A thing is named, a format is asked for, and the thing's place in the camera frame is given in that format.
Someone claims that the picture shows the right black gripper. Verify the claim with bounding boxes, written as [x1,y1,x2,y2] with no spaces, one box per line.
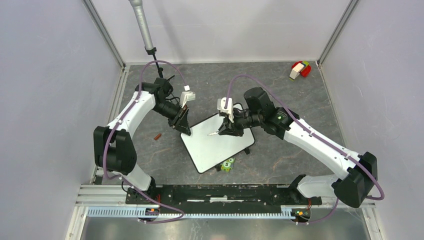
[218,107,263,137]

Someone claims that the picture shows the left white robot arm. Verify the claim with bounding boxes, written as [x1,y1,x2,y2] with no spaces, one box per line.
[93,77,196,204]

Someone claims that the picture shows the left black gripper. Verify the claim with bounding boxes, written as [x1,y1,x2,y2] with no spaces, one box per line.
[152,100,192,137]

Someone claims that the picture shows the red and white toy blocks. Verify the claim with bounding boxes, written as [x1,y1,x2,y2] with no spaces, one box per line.
[289,61,312,81]

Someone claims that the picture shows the slotted cable duct rail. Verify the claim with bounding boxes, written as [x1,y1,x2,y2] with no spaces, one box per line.
[86,206,310,221]

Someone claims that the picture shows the purple cable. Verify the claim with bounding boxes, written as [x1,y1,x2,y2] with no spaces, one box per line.
[223,74,386,226]
[101,60,190,225]

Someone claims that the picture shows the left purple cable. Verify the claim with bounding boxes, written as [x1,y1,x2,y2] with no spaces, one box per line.
[101,60,190,225]

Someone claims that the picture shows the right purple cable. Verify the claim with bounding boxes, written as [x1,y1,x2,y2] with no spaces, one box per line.
[223,74,386,226]

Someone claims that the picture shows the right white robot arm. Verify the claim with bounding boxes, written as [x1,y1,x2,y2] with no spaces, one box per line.
[216,87,378,208]

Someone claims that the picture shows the green owl number block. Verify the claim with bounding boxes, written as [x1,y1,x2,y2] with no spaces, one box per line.
[215,157,235,173]

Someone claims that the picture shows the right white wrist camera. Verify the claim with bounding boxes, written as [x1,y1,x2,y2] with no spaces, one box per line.
[217,97,234,123]

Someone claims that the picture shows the white whiteboard black frame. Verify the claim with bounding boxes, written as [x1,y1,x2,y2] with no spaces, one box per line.
[180,113,256,174]

